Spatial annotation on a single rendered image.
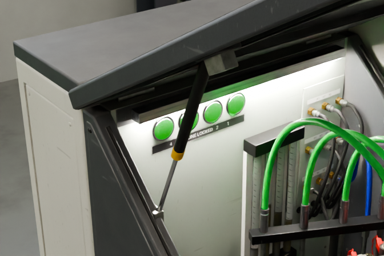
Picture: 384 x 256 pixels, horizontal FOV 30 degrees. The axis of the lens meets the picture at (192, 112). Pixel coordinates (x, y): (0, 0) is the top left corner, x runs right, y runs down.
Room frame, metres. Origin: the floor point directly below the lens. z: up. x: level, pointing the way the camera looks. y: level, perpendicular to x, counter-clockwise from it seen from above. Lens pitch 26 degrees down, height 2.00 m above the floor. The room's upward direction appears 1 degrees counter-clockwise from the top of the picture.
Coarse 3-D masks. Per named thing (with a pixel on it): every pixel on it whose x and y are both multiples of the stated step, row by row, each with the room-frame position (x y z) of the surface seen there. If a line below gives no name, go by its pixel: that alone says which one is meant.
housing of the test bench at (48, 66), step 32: (192, 0) 1.66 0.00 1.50; (224, 0) 1.65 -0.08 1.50; (64, 32) 1.44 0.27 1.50; (96, 32) 1.43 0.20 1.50; (128, 32) 1.43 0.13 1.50; (160, 32) 1.43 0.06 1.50; (32, 64) 1.32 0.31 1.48; (64, 64) 1.25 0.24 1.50; (96, 64) 1.25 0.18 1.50; (32, 96) 1.33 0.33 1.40; (64, 96) 1.21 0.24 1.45; (32, 128) 1.35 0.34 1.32; (64, 128) 1.23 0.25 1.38; (32, 160) 1.36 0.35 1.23; (64, 160) 1.24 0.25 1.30; (64, 192) 1.25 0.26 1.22; (64, 224) 1.26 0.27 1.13
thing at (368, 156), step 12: (300, 120) 1.20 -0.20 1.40; (312, 120) 1.17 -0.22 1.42; (324, 120) 1.16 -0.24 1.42; (288, 132) 1.22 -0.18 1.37; (336, 132) 1.12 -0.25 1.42; (276, 144) 1.25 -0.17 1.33; (360, 144) 1.09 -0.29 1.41; (276, 156) 1.26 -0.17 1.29; (372, 156) 1.07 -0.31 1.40; (264, 180) 1.27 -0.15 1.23; (264, 192) 1.27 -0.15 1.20; (264, 204) 1.27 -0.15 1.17
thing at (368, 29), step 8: (368, 24) 1.53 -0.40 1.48; (376, 24) 1.51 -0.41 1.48; (360, 32) 1.55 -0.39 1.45; (368, 32) 1.53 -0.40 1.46; (376, 32) 1.51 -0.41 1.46; (368, 40) 1.53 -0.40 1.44; (376, 40) 1.51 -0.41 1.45; (368, 48) 1.53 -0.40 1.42; (376, 48) 1.51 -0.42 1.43; (376, 56) 1.51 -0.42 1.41
